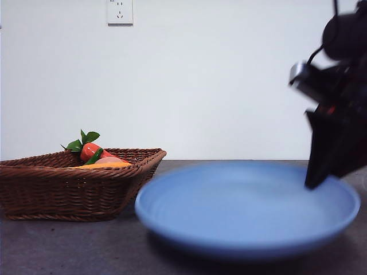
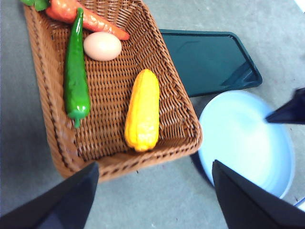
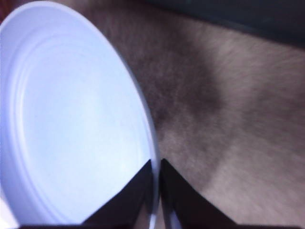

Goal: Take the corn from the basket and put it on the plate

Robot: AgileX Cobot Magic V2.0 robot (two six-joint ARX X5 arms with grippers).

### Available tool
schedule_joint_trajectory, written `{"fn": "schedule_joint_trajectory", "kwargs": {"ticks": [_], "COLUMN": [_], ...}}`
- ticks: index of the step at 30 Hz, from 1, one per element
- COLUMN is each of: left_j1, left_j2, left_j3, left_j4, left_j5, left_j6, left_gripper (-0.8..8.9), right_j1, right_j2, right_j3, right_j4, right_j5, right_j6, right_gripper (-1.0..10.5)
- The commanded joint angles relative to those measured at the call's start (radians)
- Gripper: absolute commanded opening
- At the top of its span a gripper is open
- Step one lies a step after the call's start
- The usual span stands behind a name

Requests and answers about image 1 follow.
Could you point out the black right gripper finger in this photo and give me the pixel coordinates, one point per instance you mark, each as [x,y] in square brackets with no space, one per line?
[319,149]
[351,143]

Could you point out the blue round plate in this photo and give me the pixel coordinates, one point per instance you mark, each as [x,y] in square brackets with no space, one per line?
[235,212]

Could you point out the yellow corn cob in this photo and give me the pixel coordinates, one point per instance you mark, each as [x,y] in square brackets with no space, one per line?
[103,165]

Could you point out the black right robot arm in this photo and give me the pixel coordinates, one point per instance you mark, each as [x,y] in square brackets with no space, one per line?
[345,34]

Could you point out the brown wicker basket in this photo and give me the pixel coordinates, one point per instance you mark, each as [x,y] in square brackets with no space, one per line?
[71,192]

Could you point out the pale pink round vegetable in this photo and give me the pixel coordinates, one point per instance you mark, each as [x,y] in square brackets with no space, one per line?
[106,160]

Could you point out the green chili pepper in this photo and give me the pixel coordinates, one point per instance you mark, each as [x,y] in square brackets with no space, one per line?
[96,156]

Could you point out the orange carrot with green leaves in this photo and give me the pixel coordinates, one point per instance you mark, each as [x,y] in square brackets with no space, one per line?
[87,151]

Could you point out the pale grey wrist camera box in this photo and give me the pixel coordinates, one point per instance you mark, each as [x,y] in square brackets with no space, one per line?
[304,78]

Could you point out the white wall socket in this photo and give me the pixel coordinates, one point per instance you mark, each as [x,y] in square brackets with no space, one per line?
[120,13]

